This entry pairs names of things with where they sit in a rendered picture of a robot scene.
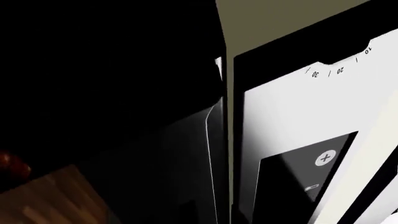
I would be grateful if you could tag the black glass oven door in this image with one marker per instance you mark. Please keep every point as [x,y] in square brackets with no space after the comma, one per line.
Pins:
[130,121]

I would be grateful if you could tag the oven with white control panel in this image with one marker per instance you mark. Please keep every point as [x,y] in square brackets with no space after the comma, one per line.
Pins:
[295,109]

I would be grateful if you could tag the silver cross-head screw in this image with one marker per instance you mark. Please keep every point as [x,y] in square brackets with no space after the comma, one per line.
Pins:
[325,158]

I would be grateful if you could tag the black timer knob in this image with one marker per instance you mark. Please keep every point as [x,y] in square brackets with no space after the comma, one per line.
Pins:
[343,50]

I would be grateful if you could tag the brown wooden board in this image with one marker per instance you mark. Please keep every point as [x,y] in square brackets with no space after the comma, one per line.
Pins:
[53,198]

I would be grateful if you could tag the dark red round object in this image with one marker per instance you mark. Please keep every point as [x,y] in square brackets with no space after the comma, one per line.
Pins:
[11,162]

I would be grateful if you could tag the dark grey metal bracket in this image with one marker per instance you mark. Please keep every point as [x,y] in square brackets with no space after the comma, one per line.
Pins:
[289,177]

